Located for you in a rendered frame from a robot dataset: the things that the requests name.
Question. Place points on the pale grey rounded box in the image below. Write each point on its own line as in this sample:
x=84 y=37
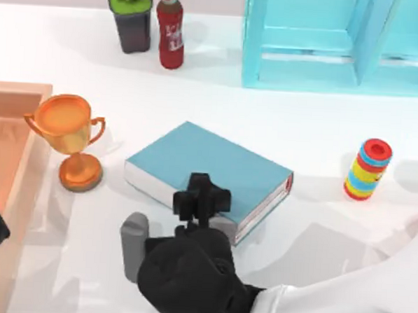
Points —
x=133 y=243

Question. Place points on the shallow salmon-coloured box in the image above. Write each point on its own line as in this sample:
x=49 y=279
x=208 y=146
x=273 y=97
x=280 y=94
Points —
x=8 y=174

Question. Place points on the stack of coloured rings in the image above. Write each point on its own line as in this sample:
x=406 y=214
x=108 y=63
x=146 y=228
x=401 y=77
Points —
x=366 y=171

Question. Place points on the potted green plant, dark pot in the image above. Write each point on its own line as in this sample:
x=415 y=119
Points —
x=133 y=30

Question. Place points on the gold trophy cup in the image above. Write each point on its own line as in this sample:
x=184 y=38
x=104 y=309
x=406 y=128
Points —
x=65 y=128

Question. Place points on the red bottle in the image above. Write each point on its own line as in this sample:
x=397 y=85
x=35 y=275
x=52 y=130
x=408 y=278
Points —
x=171 y=39

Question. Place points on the blue hardcover book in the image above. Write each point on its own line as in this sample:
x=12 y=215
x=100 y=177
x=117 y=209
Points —
x=209 y=156

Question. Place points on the light blue rack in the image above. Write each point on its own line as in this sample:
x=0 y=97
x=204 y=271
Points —
x=306 y=46

